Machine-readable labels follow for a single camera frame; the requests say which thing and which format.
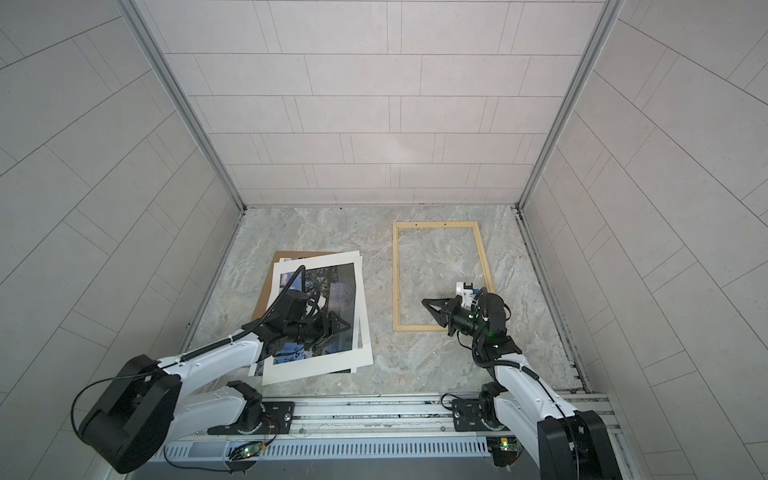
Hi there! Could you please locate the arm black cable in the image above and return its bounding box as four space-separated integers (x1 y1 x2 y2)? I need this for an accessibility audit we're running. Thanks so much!
440 299 583 480
70 265 308 445

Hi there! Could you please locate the brown cardboard backing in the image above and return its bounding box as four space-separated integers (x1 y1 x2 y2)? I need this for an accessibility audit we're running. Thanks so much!
251 251 329 321

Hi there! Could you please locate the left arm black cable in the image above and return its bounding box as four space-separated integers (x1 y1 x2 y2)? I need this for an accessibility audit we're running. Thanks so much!
70 265 308 445

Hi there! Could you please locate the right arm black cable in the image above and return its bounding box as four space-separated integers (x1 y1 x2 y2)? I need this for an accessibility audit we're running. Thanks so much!
440 299 583 480

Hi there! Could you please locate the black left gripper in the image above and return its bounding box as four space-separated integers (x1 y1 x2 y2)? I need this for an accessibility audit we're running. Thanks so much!
284 310 354 351

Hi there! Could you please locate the aluminium corner post left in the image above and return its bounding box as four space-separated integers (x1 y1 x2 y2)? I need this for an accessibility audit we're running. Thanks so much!
116 0 247 212

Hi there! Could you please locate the left green circuit board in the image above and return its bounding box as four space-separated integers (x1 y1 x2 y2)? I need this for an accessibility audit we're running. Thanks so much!
228 441 266 463

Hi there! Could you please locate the right green circuit board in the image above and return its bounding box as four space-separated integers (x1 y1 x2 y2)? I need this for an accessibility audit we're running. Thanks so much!
487 437 524 468

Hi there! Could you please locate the green circuit board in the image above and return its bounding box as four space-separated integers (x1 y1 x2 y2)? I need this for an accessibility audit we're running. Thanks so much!
487 437 524 468
228 441 266 463

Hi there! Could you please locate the landscape photo print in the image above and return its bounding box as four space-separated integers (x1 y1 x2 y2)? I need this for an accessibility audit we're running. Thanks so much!
258 263 358 370

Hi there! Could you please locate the aluminium corner post right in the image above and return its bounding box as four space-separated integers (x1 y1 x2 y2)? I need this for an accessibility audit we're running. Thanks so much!
517 0 625 210

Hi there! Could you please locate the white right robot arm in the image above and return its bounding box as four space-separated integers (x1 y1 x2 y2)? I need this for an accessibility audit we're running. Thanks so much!
422 283 622 479

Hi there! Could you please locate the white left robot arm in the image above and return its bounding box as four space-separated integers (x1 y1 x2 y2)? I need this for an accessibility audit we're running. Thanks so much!
72 289 353 474

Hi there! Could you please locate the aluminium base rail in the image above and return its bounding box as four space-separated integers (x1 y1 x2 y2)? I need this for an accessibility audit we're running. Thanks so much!
149 391 631 466

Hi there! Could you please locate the white mat board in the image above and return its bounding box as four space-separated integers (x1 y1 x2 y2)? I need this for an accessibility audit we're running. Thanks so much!
262 251 373 385

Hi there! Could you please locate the light wooden picture frame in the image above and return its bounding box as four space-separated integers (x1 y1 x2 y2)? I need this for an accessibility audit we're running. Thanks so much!
392 221 495 332

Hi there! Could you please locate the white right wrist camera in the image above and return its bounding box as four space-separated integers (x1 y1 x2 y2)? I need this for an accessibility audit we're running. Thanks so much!
455 282 480 304

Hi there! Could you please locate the aluminium corner post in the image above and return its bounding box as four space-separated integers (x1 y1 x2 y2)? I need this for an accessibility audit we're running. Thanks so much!
517 0 625 210
116 0 247 212

